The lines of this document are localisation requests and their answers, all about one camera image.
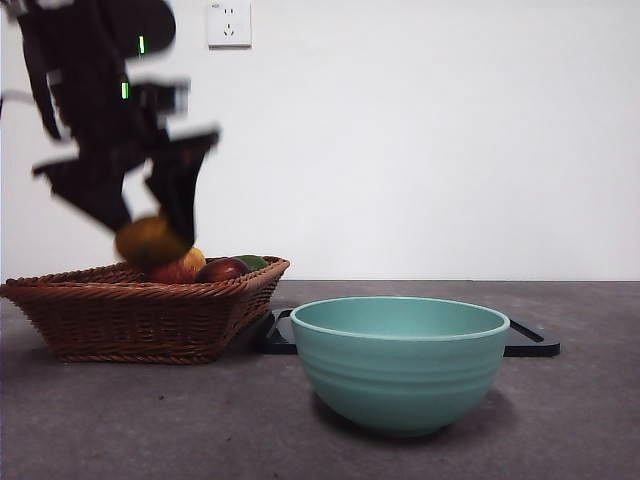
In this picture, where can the white wall socket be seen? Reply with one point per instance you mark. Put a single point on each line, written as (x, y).
(230, 25)

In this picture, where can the brown wicker basket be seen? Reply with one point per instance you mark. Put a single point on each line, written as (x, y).
(130, 320)

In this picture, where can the green fruit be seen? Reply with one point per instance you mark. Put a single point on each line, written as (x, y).
(255, 262)

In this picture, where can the brown kiwi fruit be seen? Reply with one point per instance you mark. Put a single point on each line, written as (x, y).
(150, 242)

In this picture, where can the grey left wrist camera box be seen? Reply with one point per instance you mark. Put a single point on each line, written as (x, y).
(165, 95)

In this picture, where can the dark red plum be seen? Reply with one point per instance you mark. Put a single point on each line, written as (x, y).
(222, 271)

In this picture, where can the red yellow apple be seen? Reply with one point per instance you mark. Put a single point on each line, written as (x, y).
(180, 270)

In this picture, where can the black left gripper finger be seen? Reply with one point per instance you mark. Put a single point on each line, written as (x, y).
(95, 195)
(175, 190)

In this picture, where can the dark rectangular tray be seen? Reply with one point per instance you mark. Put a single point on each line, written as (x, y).
(532, 342)

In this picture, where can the teal ribbed bowl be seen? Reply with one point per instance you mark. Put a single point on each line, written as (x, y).
(400, 375)

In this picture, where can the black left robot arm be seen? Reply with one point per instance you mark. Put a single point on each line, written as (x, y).
(90, 75)

